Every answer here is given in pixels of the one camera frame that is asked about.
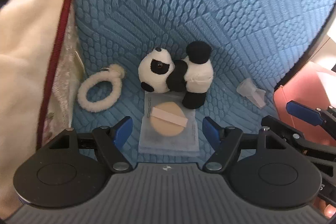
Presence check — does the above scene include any floral sofa cover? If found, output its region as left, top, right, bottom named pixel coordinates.
left=43, top=11, right=84, bottom=144

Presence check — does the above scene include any beige folding chair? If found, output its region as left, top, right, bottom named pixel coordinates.
left=290, top=5, right=335, bottom=73

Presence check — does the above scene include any person's right hand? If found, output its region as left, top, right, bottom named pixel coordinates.
left=314, top=197, right=336, bottom=219

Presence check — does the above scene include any pink cardboard box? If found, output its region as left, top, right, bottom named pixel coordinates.
left=273, top=62, right=335, bottom=146

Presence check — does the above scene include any packaged beige powder puff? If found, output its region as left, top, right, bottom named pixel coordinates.
left=138, top=92, right=200, bottom=157

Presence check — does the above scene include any crumpled clear plastic wrapper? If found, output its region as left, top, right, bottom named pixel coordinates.
left=236, top=78, right=266, bottom=109

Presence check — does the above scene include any panda plush toy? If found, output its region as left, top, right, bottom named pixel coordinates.
left=138, top=41, right=214, bottom=109

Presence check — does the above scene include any red black white blanket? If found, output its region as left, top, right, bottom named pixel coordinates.
left=1, top=0, right=71, bottom=218

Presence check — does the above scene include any white fluffy hair scrunchie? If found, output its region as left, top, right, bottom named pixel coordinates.
left=77, top=64, right=125, bottom=113

